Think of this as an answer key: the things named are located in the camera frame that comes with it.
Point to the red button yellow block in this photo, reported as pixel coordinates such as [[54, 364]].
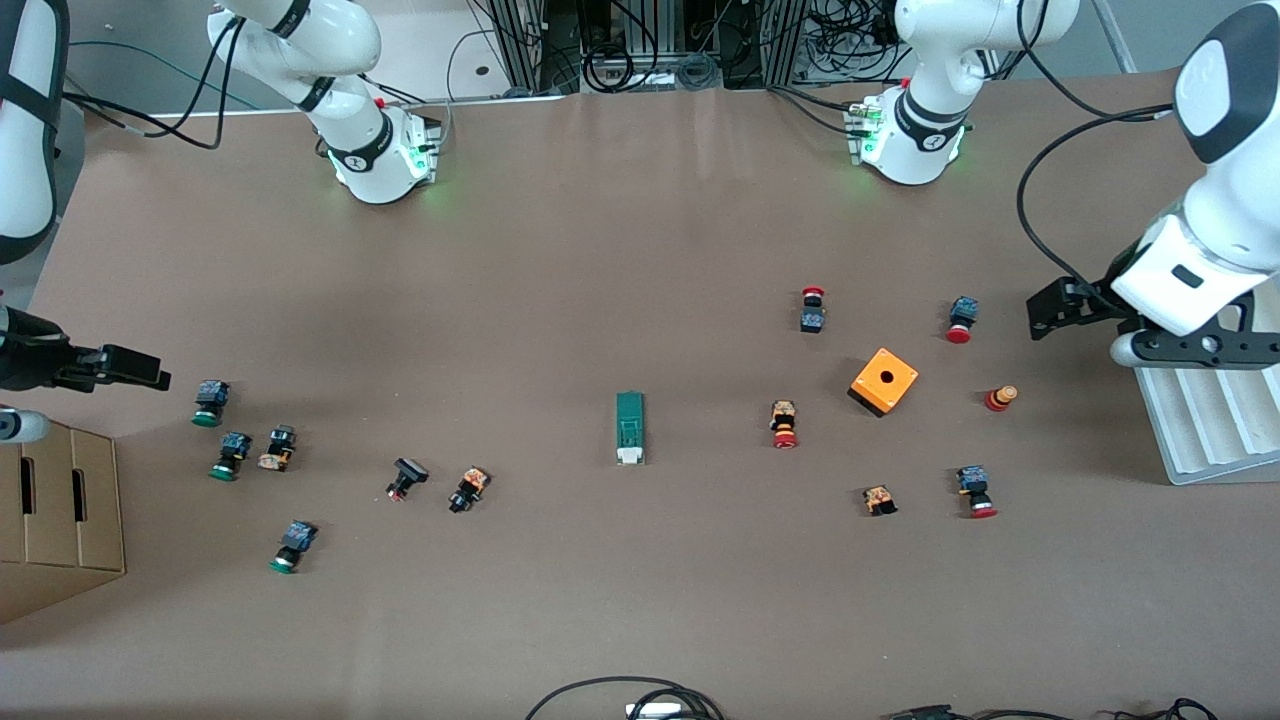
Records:
[[784, 424]]

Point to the black square push button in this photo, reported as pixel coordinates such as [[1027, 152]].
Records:
[[405, 478]]

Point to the orange button enclosure box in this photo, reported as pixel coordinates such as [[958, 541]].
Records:
[[885, 382]]

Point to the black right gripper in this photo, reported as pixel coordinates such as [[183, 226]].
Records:
[[32, 362]]

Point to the green load switch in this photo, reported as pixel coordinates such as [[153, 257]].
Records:
[[630, 420]]

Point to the aluminium rack frame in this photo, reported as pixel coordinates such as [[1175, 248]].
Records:
[[520, 45]]

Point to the green button blue block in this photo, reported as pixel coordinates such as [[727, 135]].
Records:
[[292, 546], [230, 455], [210, 403]]

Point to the black orange contact block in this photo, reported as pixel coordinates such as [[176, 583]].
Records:
[[278, 447]]

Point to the red button blue block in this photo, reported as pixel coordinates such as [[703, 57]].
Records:
[[975, 491], [961, 319]]

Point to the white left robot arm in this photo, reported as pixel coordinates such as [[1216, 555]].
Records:
[[1230, 200]]

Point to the black button orange block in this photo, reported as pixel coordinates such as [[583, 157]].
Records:
[[468, 489]]

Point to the small red orange button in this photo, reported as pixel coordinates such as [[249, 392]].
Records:
[[1000, 398]]

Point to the small orange contact block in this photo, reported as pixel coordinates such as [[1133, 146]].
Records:
[[879, 499]]

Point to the grey ribbed tray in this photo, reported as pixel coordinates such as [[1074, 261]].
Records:
[[1220, 430]]

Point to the white plug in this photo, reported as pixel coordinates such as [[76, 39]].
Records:
[[655, 711]]

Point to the brown cardboard box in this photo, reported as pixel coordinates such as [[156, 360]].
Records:
[[60, 520]]

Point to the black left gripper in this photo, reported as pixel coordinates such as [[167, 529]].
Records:
[[1098, 299]]

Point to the red button black block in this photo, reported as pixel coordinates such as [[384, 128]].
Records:
[[812, 309]]

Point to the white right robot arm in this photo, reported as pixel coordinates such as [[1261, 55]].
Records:
[[345, 50]]

